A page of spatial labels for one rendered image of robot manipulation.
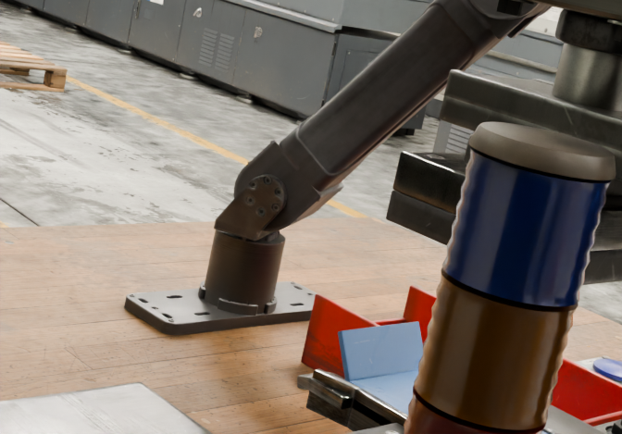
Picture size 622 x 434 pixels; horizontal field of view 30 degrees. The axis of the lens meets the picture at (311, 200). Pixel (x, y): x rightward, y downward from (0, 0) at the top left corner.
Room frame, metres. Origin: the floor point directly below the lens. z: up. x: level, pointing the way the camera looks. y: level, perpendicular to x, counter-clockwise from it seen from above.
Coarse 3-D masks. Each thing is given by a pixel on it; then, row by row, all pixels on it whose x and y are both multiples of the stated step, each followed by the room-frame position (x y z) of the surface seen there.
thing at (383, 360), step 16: (352, 336) 0.66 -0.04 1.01; (368, 336) 0.67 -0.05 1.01; (384, 336) 0.68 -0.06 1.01; (400, 336) 0.69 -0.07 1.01; (416, 336) 0.70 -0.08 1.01; (352, 352) 0.65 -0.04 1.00; (368, 352) 0.66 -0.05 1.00; (384, 352) 0.67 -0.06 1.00; (400, 352) 0.68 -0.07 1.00; (416, 352) 0.69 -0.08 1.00; (352, 368) 0.65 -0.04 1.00; (368, 368) 0.66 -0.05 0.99; (384, 368) 0.67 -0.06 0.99; (400, 368) 0.67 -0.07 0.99; (416, 368) 0.68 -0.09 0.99; (368, 384) 0.64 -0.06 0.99; (384, 384) 0.65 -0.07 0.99; (400, 384) 0.65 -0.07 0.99; (384, 400) 0.62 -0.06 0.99; (400, 400) 0.63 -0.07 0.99; (544, 432) 0.63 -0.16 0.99
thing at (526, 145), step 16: (480, 128) 0.30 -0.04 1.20; (496, 128) 0.30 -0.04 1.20; (512, 128) 0.31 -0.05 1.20; (528, 128) 0.31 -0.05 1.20; (480, 144) 0.30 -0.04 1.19; (496, 144) 0.29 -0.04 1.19; (512, 144) 0.29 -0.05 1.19; (528, 144) 0.29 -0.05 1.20; (544, 144) 0.29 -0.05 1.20; (560, 144) 0.29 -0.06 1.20; (576, 144) 0.30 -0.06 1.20; (592, 144) 0.31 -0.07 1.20; (512, 160) 0.29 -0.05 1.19; (528, 160) 0.29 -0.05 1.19; (544, 160) 0.29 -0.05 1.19; (560, 160) 0.29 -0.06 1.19; (576, 160) 0.29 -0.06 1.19; (592, 160) 0.29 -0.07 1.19; (608, 160) 0.30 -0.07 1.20; (576, 176) 0.29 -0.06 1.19; (592, 176) 0.29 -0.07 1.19; (608, 176) 0.29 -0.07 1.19
